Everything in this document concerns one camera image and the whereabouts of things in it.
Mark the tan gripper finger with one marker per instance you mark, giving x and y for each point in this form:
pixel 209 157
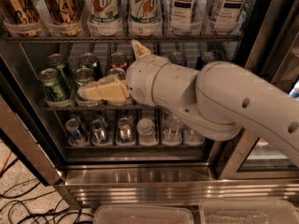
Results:
pixel 140 50
pixel 110 88

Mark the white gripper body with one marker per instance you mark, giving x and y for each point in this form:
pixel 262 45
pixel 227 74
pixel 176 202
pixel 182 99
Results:
pixel 140 78

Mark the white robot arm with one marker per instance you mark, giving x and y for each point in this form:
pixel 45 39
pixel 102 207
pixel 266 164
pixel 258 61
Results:
pixel 217 101

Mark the orange soda can front left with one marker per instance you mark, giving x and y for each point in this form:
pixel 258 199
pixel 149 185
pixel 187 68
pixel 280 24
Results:
pixel 117 71

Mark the orange soda can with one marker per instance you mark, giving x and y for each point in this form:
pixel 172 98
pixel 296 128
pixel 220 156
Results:
pixel 117 71
pixel 118 60

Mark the orange soda can back left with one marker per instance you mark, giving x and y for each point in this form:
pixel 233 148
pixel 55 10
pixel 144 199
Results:
pixel 118 60

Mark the green can front right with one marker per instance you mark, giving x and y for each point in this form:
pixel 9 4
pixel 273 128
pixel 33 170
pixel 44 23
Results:
pixel 83 76

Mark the green can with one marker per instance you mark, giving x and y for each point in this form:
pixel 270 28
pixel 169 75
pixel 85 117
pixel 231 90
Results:
pixel 89 60
pixel 54 85
pixel 83 76
pixel 60 63

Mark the green can back right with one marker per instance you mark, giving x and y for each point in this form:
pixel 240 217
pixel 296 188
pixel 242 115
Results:
pixel 89 60

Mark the silver energy can right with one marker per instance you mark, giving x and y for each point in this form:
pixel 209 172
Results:
pixel 125 130

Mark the blue Pepsi can back left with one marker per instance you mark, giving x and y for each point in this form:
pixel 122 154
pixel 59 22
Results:
pixel 177 58

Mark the blue pepsi can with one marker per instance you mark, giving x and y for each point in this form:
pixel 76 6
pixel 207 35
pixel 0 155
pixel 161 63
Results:
pixel 177 58
pixel 204 59

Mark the blue energy can middle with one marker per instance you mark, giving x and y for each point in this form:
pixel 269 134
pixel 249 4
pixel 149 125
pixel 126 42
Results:
pixel 99 132

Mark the blue energy can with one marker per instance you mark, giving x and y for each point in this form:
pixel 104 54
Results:
pixel 75 129
pixel 99 132

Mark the white 7UP can right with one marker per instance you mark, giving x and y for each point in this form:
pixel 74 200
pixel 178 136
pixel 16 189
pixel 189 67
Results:
pixel 143 11

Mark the white 7up can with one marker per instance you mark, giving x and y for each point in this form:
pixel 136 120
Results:
pixel 104 11
pixel 143 11

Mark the green can front left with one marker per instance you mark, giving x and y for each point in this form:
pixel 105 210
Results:
pixel 54 85

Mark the blue energy can left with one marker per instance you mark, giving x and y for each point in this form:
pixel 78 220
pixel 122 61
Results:
pixel 75 129

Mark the green can back left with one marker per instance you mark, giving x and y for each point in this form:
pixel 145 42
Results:
pixel 60 63

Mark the white 7UP can left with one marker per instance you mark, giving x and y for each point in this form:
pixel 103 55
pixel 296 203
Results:
pixel 104 11

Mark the blue Pepsi can back right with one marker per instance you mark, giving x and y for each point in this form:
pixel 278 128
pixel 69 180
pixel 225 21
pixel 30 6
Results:
pixel 204 59

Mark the stainless steel fridge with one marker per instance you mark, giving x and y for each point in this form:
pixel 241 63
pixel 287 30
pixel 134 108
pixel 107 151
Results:
pixel 91 177

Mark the clear water bottle left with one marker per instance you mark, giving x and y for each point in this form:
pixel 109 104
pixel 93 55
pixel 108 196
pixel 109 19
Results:
pixel 146 132

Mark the clear water bottle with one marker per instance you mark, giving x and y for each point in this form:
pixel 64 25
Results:
pixel 146 132
pixel 172 131
pixel 192 137

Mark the Teas Tea bottle left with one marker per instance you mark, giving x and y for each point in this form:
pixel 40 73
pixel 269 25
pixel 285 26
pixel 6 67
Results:
pixel 182 13

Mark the teas tea bottle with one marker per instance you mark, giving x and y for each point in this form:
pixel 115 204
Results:
pixel 182 13
pixel 223 14

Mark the clear water bottle middle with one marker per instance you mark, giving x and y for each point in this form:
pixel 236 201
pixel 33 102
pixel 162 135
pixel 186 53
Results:
pixel 172 131

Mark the clear water bottle right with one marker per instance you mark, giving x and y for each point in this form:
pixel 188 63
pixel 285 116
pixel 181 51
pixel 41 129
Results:
pixel 192 137

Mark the Teas Tea bottle right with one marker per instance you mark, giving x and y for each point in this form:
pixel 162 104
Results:
pixel 223 14

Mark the clear plastic bin left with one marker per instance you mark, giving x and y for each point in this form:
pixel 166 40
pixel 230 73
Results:
pixel 126 214

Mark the clear plastic bin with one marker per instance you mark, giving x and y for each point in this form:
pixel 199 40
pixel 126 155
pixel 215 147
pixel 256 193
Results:
pixel 126 214
pixel 248 212

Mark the clear plastic bin right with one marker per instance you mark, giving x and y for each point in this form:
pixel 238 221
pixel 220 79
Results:
pixel 248 212

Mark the middle wire shelf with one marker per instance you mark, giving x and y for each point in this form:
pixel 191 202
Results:
pixel 99 107

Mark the bottom wire shelf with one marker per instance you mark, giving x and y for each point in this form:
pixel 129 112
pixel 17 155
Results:
pixel 135 146

